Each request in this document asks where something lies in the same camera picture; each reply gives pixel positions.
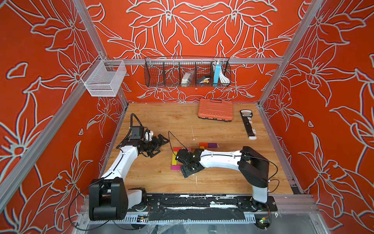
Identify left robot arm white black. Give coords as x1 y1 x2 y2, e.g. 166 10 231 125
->
89 126 169 221

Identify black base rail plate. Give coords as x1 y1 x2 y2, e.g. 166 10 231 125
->
124 193 278 224

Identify purple block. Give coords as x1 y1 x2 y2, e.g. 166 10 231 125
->
208 143 219 148

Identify white cables in basket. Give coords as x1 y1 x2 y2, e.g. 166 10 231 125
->
219 68 231 86

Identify silver bag in basket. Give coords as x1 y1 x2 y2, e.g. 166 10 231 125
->
181 71 194 87

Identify red plastic tool case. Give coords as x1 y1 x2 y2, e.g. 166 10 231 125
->
197 98 233 122

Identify white wire basket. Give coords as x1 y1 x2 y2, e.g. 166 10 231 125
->
82 60 127 97

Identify light blue box in basket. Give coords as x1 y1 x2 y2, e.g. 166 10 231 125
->
213 64 222 87

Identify magenta block front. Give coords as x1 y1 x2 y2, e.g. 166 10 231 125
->
170 165 181 171

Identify red long block front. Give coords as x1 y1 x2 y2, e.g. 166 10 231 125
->
172 147 183 152

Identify black box in basket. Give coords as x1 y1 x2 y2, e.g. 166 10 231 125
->
196 76 211 85

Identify black wire wall basket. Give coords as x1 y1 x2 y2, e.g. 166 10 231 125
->
144 56 232 88

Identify yellow long block front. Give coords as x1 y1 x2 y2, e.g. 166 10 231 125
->
171 152 177 166

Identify short red block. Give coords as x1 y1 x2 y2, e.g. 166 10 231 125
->
199 142 208 147

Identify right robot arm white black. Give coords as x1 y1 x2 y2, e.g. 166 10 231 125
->
176 146 270 204

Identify black strip tool with white end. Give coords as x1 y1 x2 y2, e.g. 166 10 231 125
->
240 110 257 140

